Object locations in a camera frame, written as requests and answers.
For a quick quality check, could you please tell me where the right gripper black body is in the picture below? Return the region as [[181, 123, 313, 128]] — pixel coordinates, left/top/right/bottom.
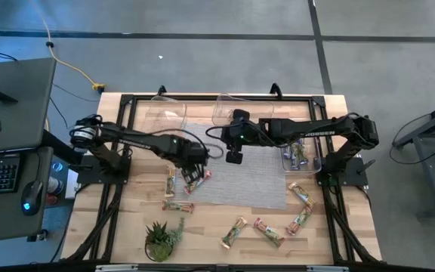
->
[[220, 116, 264, 153]]

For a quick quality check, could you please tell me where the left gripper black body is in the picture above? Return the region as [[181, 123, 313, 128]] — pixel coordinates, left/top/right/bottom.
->
[[174, 138, 210, 172]]

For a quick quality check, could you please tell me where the orange wrapper granola bar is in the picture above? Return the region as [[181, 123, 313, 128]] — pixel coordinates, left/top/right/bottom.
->
[[288, 181, 317, 210], [220, 215, 248, 250], [164, 165, 177, 198]]

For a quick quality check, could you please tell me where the clear plastic bin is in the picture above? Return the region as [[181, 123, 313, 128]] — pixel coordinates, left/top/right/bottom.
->
[[141, 94, 188, 132], [279, 138, 323, 175], [211, 93, 275, 128]]

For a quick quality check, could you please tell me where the grey woven table mat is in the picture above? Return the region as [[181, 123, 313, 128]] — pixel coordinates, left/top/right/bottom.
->
[[173, 122, 288, 211]]

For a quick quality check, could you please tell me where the potted green succulent plant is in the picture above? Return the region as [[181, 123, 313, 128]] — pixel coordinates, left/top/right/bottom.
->
[[143, 218, 186, 263]]

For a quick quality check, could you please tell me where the white box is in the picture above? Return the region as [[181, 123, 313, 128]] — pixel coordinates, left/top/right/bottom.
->
[[65, 168, 82, 200]]

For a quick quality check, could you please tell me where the white and red can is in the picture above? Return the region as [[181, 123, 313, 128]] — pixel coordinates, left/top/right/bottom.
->
[[46, 175, 65, 206]]

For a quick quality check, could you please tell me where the black computer mouse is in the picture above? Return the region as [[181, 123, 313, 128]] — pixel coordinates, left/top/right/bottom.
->
[[20, 180, 45, 217]]

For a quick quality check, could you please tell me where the grey desk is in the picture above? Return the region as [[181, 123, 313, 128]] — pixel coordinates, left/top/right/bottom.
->
[[0, 56, 58, 245]]

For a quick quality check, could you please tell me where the small black bar part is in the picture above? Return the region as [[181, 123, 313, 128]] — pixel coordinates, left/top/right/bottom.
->
[[0, 89, 20, 104]]

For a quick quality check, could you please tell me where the black aluminium table frame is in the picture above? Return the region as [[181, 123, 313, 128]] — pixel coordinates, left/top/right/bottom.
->
[[60, 83, 383, 265]]

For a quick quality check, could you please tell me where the thin black floor cable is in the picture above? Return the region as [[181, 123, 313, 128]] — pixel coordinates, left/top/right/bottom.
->
[[51, 82, 102, 104]]

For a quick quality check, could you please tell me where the yellow floor cable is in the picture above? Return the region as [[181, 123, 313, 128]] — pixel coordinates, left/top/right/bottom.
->
[[28, 0, 107, 94]]

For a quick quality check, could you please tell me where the black cart cable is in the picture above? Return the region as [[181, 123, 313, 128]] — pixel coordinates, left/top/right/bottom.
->
[[388, 112, 435, 165]]

